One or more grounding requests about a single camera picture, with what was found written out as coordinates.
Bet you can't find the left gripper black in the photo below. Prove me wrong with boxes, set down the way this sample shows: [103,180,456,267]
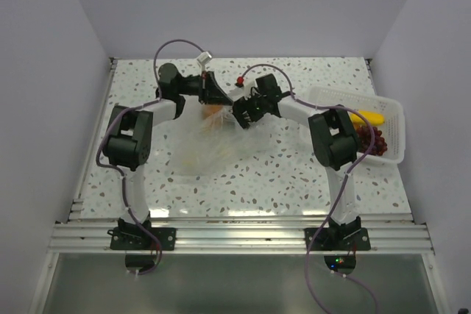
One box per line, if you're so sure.
[175,71,233,107]

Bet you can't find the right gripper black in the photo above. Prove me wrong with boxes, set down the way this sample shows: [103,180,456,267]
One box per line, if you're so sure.
[233,88,268,129]

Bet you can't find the orange fake pineapple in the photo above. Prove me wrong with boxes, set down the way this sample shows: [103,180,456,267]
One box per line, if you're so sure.
[200,105,231,135]

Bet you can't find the clear printed plastic bag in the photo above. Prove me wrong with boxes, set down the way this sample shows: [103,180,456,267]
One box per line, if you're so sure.
[169,107,274,176]

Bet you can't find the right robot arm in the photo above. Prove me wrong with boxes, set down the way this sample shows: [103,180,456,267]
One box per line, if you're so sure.
[231,74,361,250]

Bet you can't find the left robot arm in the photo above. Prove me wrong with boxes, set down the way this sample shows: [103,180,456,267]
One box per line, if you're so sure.
[96,63,233,250]

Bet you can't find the red fake grapes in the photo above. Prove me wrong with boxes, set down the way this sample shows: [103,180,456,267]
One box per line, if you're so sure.
[356,125,388,156]

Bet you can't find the yellow fake mango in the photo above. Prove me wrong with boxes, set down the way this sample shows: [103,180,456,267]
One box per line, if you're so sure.
[349,110,386,126]

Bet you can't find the white plastic basket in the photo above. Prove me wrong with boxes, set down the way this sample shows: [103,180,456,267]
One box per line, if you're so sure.
[301,86,406,165]

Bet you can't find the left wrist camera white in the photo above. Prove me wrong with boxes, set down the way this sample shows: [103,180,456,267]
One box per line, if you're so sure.
[196,51,213,67]

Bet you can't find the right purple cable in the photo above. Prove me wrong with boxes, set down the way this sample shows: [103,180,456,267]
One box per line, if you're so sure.
[241,63,380,314]

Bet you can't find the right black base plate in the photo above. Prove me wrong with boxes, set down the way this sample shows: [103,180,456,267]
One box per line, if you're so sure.
[303,216,372,251]

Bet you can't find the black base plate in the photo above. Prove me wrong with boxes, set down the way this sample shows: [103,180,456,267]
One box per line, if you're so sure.
[303,216,372,251]
[107,218,177,251]

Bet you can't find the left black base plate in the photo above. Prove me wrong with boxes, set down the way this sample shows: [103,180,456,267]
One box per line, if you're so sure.
[107,218,177,251]

